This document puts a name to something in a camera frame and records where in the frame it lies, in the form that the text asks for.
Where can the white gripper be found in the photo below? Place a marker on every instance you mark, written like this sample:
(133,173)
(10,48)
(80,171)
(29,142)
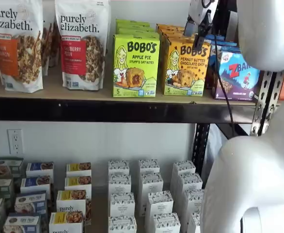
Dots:
(202,12)

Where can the orange Bobo's peanut butter box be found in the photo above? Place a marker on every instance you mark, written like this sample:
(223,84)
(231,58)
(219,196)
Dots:
(183,72)
(173,31)
(169,26)
(176,36)

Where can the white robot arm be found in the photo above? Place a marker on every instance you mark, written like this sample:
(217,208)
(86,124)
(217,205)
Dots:
(265,36)

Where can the blue Zbar box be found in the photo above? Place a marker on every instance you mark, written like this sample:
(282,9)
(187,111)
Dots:
(219,37)
(225,46)
(236,80)

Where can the green Bobo's apple pie box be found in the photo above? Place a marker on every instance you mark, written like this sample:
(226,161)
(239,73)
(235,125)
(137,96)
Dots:
(134,27)
(138,32)
(132,22)
(136,65)

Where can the black diagonal shelf brace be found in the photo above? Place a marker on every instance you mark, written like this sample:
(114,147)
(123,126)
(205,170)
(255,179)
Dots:
(239,129)

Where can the black metal shelf beam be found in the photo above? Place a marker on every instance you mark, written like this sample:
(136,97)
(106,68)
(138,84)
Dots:
(108,110)

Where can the white patterned box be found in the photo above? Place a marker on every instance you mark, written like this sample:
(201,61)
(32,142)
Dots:
(159,204)
(148,166)
(122,225)
(190,182)
(183,168)
(119,184)
(119,167)
(166,223)
(151,183)
(121,205)
(194,200)
(194,223)

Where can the wooden shelf board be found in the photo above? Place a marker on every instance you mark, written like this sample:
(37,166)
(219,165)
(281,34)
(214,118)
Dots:
(59,93)

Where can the yellow granola box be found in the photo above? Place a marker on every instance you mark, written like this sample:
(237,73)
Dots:
(67,222)
(77,183)
(71,201)
(79,168)

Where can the blue granola box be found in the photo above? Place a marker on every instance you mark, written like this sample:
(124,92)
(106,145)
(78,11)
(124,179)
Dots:
(35,184)
(30,202)
(22,223)
(40,168)

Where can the red label granola bag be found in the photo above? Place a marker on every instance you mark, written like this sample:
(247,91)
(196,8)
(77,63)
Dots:
(83,29)

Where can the white granola bag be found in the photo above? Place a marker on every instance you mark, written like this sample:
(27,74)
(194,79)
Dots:
(50,48)

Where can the orange label granola bag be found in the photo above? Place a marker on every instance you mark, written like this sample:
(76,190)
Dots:
(16,24)

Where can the perforated metal shelf post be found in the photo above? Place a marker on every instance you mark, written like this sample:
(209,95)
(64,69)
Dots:
(201,145)
(265,102)

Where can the white wall outlet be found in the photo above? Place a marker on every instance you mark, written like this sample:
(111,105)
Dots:
(15,142)

